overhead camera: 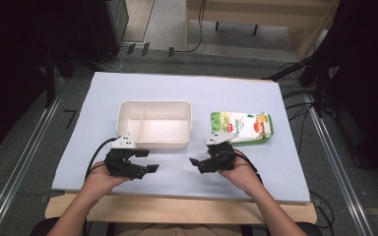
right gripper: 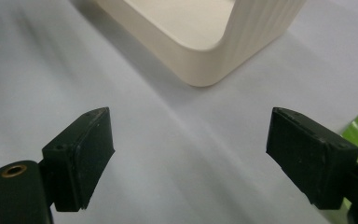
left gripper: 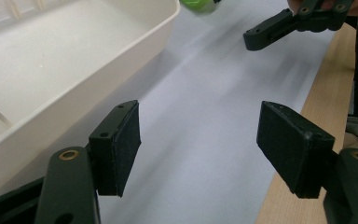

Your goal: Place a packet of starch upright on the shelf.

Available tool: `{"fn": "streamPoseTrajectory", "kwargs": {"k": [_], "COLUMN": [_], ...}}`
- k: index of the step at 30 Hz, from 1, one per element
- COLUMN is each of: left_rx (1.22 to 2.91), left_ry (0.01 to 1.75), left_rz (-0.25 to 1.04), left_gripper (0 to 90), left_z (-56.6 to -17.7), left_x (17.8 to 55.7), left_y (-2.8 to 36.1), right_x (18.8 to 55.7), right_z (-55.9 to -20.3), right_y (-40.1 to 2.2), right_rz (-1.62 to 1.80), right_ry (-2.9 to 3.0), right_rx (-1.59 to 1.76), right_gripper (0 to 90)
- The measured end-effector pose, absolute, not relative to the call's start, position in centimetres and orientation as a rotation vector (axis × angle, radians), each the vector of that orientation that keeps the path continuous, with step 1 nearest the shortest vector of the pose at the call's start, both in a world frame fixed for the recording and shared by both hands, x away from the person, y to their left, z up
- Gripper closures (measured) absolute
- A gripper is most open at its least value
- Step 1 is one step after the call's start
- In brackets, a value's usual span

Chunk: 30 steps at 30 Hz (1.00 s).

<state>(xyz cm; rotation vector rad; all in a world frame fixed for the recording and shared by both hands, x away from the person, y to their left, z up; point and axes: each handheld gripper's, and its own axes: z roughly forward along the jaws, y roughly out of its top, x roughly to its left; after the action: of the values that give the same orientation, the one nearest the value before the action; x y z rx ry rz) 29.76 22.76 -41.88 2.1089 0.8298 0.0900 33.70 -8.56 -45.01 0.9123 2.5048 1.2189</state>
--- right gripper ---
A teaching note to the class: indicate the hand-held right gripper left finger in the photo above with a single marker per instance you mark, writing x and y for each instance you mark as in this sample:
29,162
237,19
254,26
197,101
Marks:
74,161

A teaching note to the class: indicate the cream ribbed plastic container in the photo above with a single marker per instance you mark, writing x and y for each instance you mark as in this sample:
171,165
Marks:
199,43

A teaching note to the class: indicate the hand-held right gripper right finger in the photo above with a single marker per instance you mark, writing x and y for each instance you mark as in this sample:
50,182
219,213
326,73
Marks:
310,155

